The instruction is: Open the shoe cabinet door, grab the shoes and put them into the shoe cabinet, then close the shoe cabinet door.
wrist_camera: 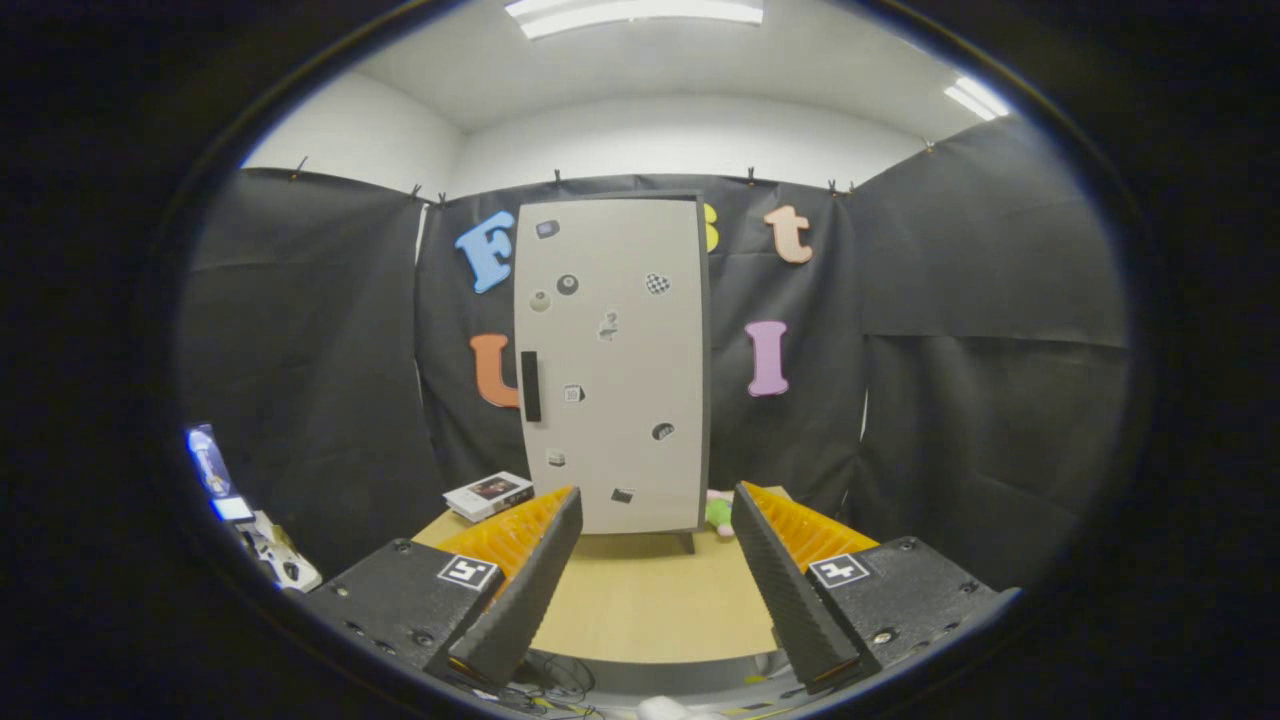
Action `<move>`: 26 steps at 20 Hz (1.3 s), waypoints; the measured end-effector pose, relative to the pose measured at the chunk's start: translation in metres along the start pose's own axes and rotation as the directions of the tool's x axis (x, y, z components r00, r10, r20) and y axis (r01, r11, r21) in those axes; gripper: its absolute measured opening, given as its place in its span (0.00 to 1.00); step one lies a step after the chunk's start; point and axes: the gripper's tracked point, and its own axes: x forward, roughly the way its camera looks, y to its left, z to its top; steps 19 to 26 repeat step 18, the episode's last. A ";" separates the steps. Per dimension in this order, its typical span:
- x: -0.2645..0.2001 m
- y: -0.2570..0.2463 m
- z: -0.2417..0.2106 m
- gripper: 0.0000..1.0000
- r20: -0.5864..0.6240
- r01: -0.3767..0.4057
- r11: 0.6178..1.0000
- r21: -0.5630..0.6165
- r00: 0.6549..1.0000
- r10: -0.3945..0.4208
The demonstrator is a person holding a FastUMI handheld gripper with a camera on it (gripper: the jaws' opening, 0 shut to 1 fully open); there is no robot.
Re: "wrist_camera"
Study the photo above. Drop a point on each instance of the long ceiling light panel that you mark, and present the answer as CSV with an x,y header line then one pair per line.
x,y
640,12

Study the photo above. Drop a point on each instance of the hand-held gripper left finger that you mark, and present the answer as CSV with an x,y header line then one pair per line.
x,y
530,590

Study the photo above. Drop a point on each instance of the dark grey shoe cabinet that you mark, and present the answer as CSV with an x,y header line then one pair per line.
x,y
706,400

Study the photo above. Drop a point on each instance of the pink and green plush toy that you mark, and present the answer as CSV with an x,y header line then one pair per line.
x,y
718,512

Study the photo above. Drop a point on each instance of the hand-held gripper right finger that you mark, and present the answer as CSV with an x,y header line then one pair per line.
x,y
790,600

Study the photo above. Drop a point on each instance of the white cluttered objects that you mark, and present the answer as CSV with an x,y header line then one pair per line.
x,y
285,560

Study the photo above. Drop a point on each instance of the small ceiling light panel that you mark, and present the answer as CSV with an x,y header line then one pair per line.
x,y
975,97

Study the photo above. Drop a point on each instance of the black backdrop cloth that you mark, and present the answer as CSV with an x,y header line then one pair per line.
x,y
950,400

